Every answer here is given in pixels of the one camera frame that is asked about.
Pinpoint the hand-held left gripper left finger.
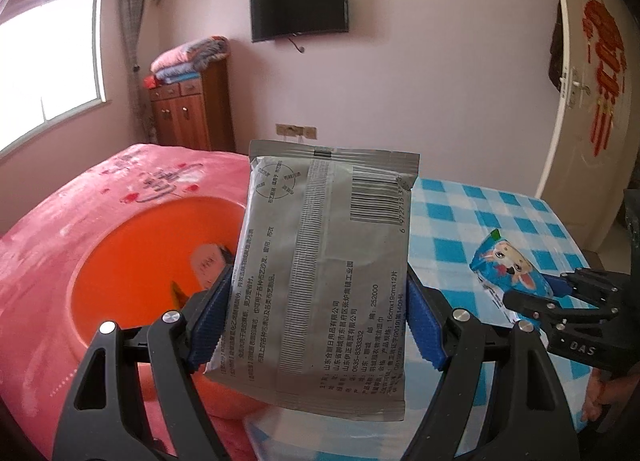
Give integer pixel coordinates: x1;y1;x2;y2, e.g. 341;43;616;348
52;265;238;461

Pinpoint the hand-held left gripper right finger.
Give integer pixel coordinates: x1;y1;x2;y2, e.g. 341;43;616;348
406;265;581;461

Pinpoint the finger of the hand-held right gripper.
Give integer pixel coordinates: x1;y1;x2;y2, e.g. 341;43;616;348
502;288;621;331
547;268;626;299

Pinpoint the blue cartoon snack packet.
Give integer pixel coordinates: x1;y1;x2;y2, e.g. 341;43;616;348
469;230;563;322

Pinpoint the white milk carton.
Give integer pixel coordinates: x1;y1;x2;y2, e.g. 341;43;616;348
191;241;236;292

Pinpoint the orange plastic basin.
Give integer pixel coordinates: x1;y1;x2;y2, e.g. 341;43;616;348
70;196;281;419

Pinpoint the grey wet wipes packet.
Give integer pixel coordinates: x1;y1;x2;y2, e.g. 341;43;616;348
202;139;421;423

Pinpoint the person's right hand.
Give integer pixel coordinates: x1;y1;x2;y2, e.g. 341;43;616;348
581;370;621;434

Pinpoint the white door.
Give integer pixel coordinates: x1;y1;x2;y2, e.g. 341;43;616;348
535;0;640;252

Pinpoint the blue checkered tablecloth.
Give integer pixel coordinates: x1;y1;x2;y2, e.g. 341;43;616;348
242;176;593;461

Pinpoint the pink bed blanket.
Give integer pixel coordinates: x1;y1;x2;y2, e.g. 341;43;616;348
0;142;281;461

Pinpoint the brown wooden cabinet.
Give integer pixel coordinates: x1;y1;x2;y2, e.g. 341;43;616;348
149;58;237;152

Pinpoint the red hanging door decoration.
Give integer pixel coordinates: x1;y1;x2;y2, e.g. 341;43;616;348
582;0;628;156

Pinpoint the stack of folded blankets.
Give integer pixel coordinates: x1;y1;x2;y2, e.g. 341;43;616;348
150;36;231;84

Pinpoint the grey curtain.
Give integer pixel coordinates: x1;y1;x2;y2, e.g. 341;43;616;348
122;0;156;144

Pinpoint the bright window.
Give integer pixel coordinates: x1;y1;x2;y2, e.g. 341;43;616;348
0;0;107;152

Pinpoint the metal door handle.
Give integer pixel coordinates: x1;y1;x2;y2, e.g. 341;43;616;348
560;68;591;109

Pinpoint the wall socket strip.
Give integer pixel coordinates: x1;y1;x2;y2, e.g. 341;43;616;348
275;123;319;140

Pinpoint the wall-mounted black television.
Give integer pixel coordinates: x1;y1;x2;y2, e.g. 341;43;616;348
249;0;348;43

